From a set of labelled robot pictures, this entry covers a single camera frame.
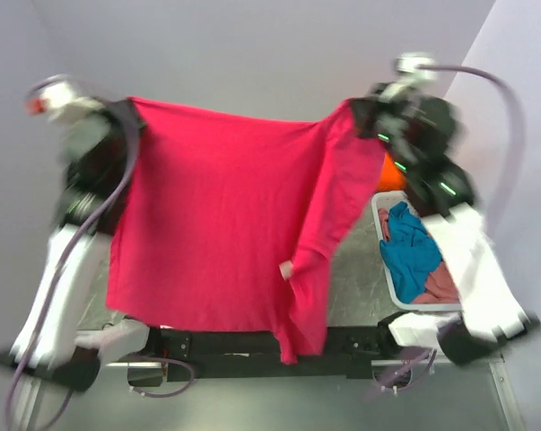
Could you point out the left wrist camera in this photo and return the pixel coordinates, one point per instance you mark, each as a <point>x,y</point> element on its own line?
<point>61,102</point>

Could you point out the orange folded t shirt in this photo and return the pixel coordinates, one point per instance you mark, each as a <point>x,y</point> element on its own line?
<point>391,178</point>

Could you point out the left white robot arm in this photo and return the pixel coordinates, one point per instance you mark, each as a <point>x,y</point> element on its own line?
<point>94,196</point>

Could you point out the teal t shirt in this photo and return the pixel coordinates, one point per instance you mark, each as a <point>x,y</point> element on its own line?
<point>408,251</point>

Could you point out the salmon pink t shirt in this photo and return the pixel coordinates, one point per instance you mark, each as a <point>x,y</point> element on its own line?
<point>439,287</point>

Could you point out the aluminium rail frame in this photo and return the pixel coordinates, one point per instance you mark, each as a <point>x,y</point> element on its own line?
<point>260,393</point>

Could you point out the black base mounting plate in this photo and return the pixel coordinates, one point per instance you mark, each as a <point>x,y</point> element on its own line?
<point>349,351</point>

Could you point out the white plastic laundry basket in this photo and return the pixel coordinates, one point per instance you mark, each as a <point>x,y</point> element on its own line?
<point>387,200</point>

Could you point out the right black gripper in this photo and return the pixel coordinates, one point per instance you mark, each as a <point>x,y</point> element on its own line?
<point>362,117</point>

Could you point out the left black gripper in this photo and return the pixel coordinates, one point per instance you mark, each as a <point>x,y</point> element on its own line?
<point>126,113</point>

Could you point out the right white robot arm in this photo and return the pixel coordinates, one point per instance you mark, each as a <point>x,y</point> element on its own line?
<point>417,133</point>

